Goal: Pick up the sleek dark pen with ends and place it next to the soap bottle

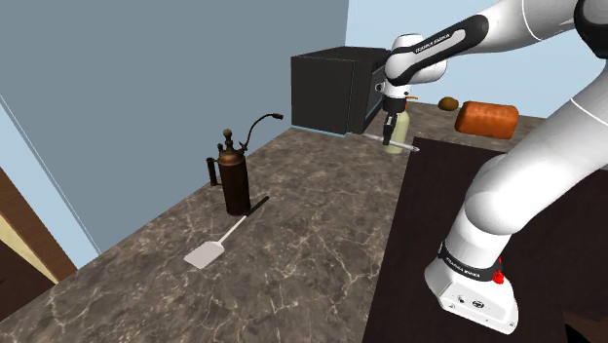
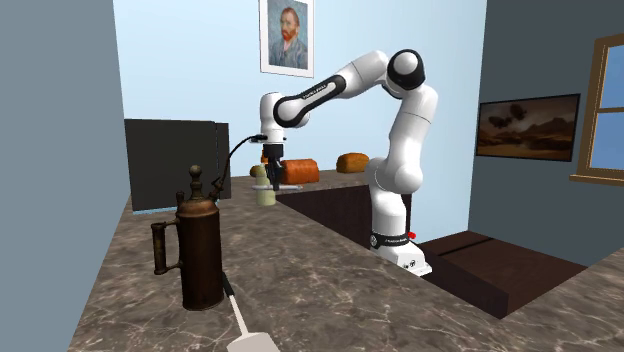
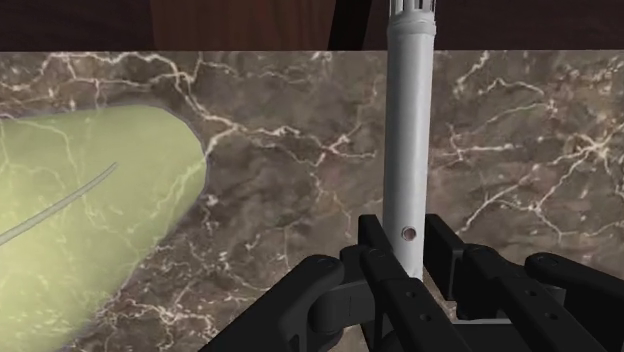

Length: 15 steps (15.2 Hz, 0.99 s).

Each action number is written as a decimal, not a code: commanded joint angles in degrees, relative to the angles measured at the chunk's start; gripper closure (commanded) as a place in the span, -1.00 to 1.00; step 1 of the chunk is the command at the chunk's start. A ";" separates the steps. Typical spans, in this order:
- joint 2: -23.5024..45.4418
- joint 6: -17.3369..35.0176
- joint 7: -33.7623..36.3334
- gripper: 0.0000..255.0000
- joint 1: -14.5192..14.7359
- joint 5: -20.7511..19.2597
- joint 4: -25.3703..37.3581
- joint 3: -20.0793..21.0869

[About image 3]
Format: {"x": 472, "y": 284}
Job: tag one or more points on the translucent green glass dish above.
{"x": 97, "y": 219}

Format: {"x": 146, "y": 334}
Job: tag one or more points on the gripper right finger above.
{"x": 512, "y": 292}

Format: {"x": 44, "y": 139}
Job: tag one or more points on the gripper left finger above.
{"x": 390, "y": 292}

